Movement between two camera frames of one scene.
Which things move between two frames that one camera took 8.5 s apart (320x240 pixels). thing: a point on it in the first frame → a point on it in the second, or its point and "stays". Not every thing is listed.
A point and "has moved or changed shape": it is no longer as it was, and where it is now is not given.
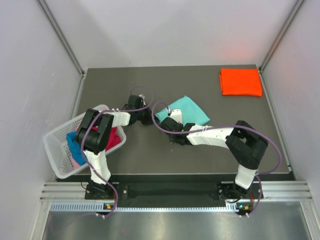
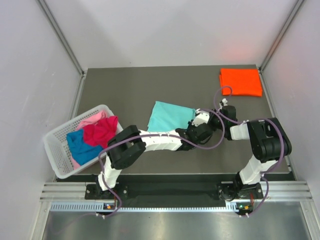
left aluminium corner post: [61, 35] stays
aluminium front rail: [300, 190] stays
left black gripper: [148, 120] → [190, 125]
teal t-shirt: [190, 113] has moved or changed shape
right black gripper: [171, 139] → [210, 120]
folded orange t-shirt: [246, 82] stays
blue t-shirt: [75, 148] stays
